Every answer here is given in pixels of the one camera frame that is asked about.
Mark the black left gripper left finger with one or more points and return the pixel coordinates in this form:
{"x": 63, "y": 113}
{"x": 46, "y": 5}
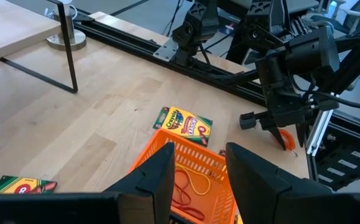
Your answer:
{"x": 120, "y": 205}

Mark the wooden riser shelf black legs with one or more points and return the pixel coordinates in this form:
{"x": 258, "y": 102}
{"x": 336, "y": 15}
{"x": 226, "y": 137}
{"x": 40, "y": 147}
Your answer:
{"x": 11, "y": 25}

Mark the orange plastic basket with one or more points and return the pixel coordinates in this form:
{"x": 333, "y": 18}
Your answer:
{"x": 204, "y": 199}

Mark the Crayola crayon box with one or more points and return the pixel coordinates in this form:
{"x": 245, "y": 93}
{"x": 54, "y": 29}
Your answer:
{"x": 21, "y": 186}
{"x": 222, "y": 153}
{"x": 182, "y": 124}

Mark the white knob on stand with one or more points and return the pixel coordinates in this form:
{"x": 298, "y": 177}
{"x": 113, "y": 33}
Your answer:
{"x": 66, "y": 42}

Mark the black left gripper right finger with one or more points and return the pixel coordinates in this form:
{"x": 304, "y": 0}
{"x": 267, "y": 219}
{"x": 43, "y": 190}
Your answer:
{"x": 276, "y": 199}

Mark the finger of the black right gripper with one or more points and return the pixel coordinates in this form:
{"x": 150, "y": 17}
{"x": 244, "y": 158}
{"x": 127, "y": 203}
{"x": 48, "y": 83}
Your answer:
{"x": 301, "y": 132}
{"x": 277, "y": 135}

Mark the black keyboard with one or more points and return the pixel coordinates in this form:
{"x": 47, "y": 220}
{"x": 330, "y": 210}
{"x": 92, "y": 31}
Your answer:
{"x": 301, "y": 25}

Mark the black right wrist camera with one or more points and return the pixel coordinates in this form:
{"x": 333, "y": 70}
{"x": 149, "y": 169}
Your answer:
{"x": 313, "y": 49}

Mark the yellow rubber band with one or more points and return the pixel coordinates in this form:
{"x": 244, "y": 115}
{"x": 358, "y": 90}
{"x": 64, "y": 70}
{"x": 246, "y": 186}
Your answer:
{"x": 209, "y": 185}

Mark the silver mounting plate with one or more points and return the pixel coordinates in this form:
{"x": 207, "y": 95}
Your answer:
{"x": 165, "y": 49}

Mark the silver aluminium bar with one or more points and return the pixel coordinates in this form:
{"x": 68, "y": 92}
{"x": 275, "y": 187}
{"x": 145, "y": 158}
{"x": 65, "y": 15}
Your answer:
{"x": 318, "y": 133}

